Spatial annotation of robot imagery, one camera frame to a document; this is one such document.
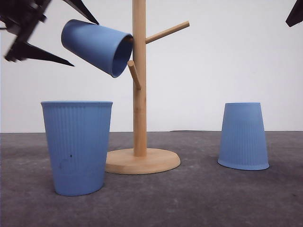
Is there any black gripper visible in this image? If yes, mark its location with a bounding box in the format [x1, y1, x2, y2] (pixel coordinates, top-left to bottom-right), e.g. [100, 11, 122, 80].
[0, 0, 99, 67]

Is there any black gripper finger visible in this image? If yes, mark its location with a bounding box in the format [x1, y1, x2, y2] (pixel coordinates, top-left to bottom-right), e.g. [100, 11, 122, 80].
[286, 0, 303, 27]

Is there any blue ribbed cup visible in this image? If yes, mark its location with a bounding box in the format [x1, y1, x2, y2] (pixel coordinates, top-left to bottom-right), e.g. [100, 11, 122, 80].
[61, 19, 133, 78]
[218, 102, 269, 170]
[41, 101, 113, 196]

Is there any wooden cup tree stand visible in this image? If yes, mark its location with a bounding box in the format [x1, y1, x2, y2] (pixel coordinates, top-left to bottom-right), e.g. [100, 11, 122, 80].
[106, 0, 190, 175]

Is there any grey table mat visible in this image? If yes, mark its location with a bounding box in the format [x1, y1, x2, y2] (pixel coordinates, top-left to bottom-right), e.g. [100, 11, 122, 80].
[0, 131, 303, 227]

